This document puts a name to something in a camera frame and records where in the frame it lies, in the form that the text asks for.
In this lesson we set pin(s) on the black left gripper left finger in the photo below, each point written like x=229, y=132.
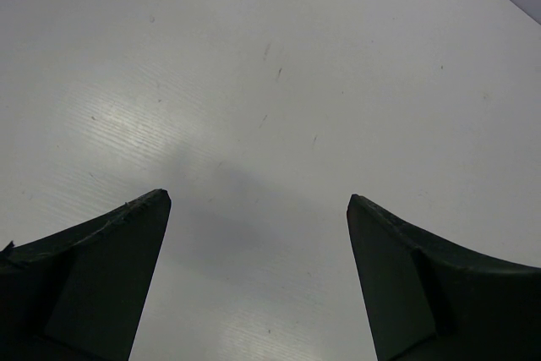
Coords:
x=79, y=294

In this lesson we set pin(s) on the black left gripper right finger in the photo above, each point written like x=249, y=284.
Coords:
x=428, y=298

